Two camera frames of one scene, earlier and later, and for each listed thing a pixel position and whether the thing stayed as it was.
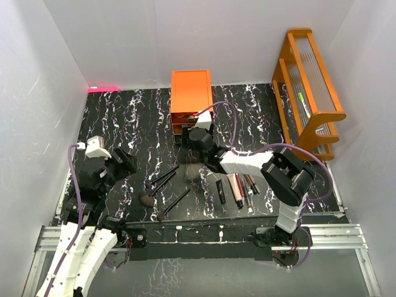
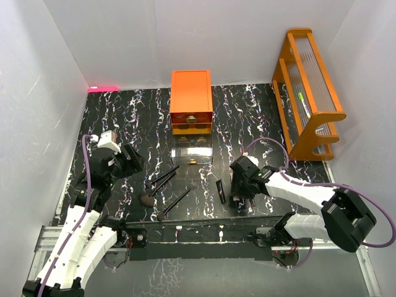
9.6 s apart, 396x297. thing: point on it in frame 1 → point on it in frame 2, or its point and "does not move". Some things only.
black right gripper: (185, 138) → (236, 191)
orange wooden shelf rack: (304, 96) does not move
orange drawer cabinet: (191, 93) does not move
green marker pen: (301, 97) does not move
